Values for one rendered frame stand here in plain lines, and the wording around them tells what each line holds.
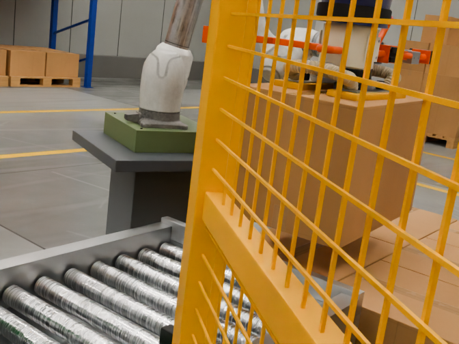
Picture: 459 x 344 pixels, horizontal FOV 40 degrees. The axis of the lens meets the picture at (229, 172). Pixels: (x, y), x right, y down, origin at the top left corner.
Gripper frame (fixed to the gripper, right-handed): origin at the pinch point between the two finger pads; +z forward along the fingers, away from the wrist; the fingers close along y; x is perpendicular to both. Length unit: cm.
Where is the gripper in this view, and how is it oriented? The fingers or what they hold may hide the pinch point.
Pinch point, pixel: (383, 53)
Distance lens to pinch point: 225.0
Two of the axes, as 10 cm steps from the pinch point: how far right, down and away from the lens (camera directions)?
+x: -6.1, 1.0, -7.8
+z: 7.8, 2.4, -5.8
